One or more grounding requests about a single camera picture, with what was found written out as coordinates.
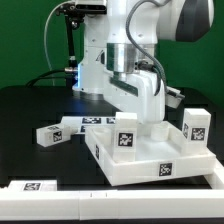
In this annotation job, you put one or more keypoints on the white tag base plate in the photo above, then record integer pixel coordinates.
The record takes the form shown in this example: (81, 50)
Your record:
(80, 122)

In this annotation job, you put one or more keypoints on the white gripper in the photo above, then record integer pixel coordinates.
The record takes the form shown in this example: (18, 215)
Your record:
(137, 95)

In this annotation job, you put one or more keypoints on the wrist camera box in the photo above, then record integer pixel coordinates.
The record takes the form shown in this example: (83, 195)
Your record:
(173, 97)

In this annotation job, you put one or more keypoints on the white obstacle fence right bar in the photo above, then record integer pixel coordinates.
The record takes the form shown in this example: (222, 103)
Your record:
(216, 178)

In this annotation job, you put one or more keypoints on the black camera stand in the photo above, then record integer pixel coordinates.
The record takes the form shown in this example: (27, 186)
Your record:
(73, 19)

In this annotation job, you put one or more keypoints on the white obstacle fence bar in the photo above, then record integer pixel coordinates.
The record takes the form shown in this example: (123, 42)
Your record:
(216, 178)
(115, 204)

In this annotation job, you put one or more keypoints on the white obstacle fence front bar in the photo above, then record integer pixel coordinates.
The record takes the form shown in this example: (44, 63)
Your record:
(115, 204)

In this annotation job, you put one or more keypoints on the white square tabletop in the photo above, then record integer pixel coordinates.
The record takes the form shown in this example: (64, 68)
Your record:
(158, 155)

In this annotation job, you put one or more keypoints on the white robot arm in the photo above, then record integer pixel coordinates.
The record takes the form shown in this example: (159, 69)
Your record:
(120, 37)

